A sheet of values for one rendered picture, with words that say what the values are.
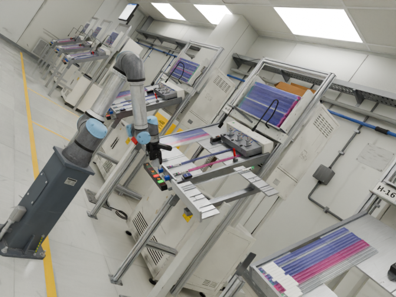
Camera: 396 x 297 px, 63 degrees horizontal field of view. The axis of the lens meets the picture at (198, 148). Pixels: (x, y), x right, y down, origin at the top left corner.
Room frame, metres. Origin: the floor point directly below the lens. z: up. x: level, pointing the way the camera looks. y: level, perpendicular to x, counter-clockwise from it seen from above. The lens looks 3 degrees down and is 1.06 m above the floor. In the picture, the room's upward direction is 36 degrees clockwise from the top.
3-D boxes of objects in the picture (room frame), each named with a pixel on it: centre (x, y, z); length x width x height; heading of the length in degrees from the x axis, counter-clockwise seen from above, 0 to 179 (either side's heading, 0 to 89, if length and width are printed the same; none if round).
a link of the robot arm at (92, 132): (1.69, 0.50, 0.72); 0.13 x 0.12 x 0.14; 33
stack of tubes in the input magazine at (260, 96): (2.48, -0.26, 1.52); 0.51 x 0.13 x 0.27; 36
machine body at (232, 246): (2.60, -0.32, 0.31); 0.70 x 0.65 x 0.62; 36
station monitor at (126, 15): (6.30, 2.58, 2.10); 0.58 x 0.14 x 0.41; 36
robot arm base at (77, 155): (1.68, 0.50, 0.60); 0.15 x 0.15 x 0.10
